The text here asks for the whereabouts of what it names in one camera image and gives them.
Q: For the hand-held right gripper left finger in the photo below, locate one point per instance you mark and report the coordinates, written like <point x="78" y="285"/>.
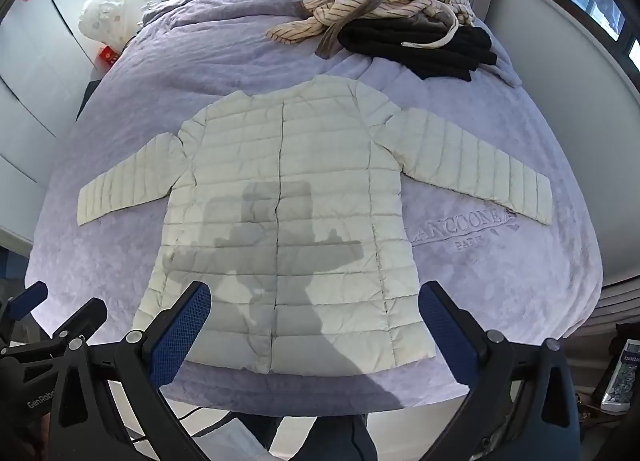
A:
<point x="182" y="336"/>

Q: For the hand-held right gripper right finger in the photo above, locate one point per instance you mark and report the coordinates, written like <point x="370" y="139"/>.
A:
<point x="447" y="333"/>

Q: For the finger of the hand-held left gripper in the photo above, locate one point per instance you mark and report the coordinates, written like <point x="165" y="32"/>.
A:
<point x="32" y="292"/>
<point x="85" y="315"/>

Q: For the white puffer jacket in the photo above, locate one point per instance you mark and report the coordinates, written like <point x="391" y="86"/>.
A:
<point x="300" y="166"/>

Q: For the person's legs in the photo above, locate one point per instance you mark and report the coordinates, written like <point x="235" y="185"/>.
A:
<point x="345" y="441"/>

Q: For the printed magazine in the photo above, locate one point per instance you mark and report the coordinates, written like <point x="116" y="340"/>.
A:
<point x="619" y="376"/>

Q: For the white wardrobe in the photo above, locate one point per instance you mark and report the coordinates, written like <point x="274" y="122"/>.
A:
<point x="40" y="71"/>

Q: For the small red box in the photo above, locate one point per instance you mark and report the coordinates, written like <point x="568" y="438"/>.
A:
<point x="107" y="56"/>

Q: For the purple fleece blanket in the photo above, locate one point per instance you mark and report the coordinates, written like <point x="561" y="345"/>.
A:
<point x="150" y="71"/>

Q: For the white patterned plastic bag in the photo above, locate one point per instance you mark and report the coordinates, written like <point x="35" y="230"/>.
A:
<point x="102" y="11"/>

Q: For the black garment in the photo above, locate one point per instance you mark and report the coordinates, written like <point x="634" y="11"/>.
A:
<point x="400" y="47"/>

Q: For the cream striped robe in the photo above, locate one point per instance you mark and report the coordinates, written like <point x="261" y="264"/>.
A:
<point x="350" y="3"/>

